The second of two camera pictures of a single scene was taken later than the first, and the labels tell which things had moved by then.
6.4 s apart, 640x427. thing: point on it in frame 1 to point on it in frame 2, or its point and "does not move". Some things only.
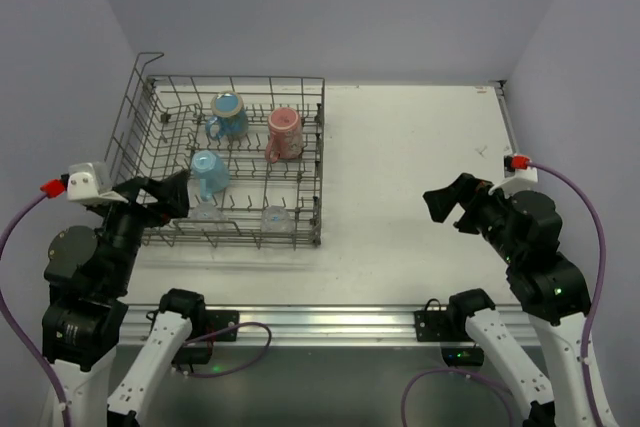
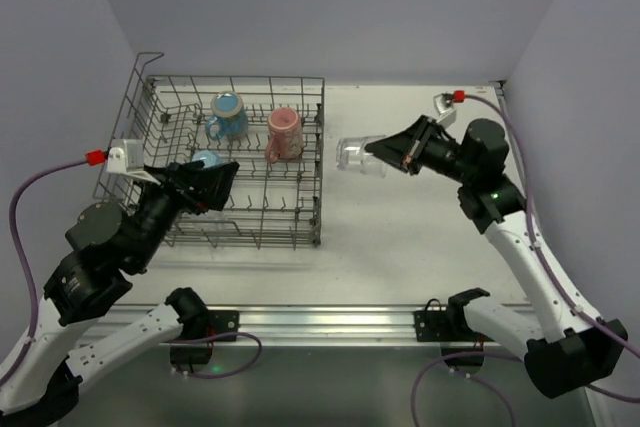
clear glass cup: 277,219 to 351,154
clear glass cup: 207,210 does not move
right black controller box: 463,355 does not move
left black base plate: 218,320 does not move
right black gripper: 470,205 to 420,144
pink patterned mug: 285,135 does not move
